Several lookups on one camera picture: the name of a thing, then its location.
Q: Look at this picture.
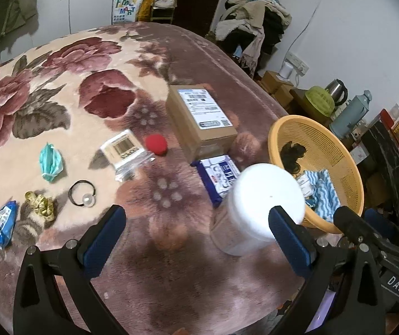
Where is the grey-green thermos flask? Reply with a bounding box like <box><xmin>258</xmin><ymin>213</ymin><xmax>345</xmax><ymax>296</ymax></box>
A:
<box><xmin>328</xmin><ymin>90</ymin><xmax>373</xmax><ymax>140</ymax></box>

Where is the white printed shopping bag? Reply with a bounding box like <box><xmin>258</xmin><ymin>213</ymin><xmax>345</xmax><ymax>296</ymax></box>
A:
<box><xmin>112</xmin><ymin>0</ymin><xmax>144</xmax><ymax>26</ymax></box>

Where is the dark marble cabinet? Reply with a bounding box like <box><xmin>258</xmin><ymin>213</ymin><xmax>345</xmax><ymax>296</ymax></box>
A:
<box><xmin>358</xmin><ymin>119</ymin><xmax>399</xmax><ymax>245</ymax></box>

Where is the floral plush blanket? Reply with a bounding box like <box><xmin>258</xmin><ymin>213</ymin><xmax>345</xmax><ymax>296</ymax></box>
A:
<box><xmin>0</xmin><ymin>21</ymin><xmax>329</xmax><ymax>335</ymax></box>

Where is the teal face mask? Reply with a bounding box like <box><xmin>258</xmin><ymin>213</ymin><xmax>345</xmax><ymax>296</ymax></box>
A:
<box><xmin>39</xmin><ymin>142</ymin><xmax>65</xmax><ymax>184</ymax></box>

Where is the white pink-marked packet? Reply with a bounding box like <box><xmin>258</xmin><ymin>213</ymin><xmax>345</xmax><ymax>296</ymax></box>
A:
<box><xmin>296</xmin><ymin>173</ymin><xmax>315</xmax><ymax>198</ymax></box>

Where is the red sponge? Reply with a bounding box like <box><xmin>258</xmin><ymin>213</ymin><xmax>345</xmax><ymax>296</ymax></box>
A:
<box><xmin>145</xmin><ymin>134</ymin><xmax>169</xmax><ymax>156</ymax></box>

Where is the yellow plastic basket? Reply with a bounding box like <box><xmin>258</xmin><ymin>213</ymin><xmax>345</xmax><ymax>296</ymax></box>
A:
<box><xmin>267</xmin><ymin>115</ymin><xmax>365</xmax><ymax>234</ymax></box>

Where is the white wall cable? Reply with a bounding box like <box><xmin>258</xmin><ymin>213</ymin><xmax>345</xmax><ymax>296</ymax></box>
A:
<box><xmin>288</xmin><ymin>0</ymin><xmax>327</xmax><ymax>56</ymax></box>

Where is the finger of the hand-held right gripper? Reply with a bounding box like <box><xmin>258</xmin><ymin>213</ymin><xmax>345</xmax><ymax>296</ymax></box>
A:
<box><xmin>333</xmin><ymin>206</ymin><xmax>374</xmax><ymax>247</ymax></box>
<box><xmin>363</xmin><ymin>209</ymin><xmax>397</xmax><ymax>243</ymax></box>

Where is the black cloth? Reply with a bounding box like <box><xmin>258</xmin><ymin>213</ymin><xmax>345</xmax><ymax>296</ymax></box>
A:
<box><xmin>279</xmin><ymin>140</ymin><xmax>307</xmax><ymax>176</ymax></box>

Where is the steel electric kettle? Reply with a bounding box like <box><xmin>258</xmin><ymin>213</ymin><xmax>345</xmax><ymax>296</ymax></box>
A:
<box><xmin>324</xmin><ymin>79</ymin><xmax>348</xmax><ymax>107</ymax></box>

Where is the yellow bag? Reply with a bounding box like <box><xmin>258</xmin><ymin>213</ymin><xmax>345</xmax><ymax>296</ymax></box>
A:
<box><xmin>136</xmin><ymin>0</ymin><xmax>155</xmax><ymax>22</ymax></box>

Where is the clear bag of cotton swabs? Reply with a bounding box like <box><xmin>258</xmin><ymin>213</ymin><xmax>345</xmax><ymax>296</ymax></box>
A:
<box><xmin>100</xmin><ymin>129</ymin><xmax>155</xmax><ymax>183</ymax></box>

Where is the white wardrobe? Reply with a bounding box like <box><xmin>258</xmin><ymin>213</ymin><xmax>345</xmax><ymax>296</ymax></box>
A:
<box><xmin>20</xmin><ymin>0</ymin><xmax>117</xmax><ymax>44</ymax></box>

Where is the white plastic jar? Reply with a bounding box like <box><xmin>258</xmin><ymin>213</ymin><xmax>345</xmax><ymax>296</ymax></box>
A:
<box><xmin>209</xmin><ymin>163</ymin><xmax>307</xmax><ymax>256</ymax></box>

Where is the labelled cardboard box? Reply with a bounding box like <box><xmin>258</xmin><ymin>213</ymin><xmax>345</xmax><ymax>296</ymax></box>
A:
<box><xmin>165</xmin><ymin>84</ymin><xmax>238</xmax><ymax>164</ymax></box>

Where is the black hair tie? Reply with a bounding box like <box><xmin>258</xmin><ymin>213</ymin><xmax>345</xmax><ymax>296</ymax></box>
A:
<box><xmin>68</xmin><ymin>180</ymin><xmax>97</xmax><ymax>208</ymax></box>

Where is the dark wooden door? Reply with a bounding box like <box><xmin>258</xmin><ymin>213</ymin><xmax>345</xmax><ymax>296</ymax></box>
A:
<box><xmin>164</xmin><ymin>0</ymin><xmax>229</xmax><ymax>37</ymax></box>

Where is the white wall power outlet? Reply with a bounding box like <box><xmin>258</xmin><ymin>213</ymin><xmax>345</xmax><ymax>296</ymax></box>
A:
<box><xmin>286</xmin><ymin>52</ymin><xmax>309</xmax><ymax>76</ymax></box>

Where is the blue white striped cloth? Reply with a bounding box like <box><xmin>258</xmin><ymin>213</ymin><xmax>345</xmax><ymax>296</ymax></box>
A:
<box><xmin>304</xmin><ymin>168</ymin><xmax>342</xmax><ymax>223</ymax></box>

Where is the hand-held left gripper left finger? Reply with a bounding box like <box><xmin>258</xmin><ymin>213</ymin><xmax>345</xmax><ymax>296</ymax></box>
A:
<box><xmin>13</xmin><ymin>204</ymin><xmax>141</xmax><ymax>335</ymax></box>

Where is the pile of clothes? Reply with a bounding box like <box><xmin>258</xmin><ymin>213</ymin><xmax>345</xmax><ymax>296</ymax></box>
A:
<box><xmin>214</xmin><ymin>0</ymin><xmax>293</xmax><ymax>79</ymax></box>

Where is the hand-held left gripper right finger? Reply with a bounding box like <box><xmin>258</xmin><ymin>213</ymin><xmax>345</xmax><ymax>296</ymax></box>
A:
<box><xmin>268</xmin><ymin>206</ymin><xmax>386</xmax><ymax>335</ymax></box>

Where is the dark blue tissue pack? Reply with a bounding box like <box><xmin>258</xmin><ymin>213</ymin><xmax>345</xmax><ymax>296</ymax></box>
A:
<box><xmin>190</xmin><ymin>154</ymin><xmax>242</xmax><ymax>208</ymax></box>

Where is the blue wet wipe packet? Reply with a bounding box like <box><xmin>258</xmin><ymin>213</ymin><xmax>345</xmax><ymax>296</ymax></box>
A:
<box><xmin>0</xmin><ymin>200</ymin><xmax>18</xmax><ymax>249</ymax></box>

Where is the red box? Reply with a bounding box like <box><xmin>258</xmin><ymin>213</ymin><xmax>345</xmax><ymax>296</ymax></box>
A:
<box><xmin>379</xmin><ymin>109</ymin><xmax>395</xmax><ymax>128</ymax></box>

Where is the small cardboard box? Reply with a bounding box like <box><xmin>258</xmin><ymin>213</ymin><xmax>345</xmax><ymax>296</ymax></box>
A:
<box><xmin>260</xmin><ymin>70</ymin><xmax>296</xmax><ymax>103</ymax></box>

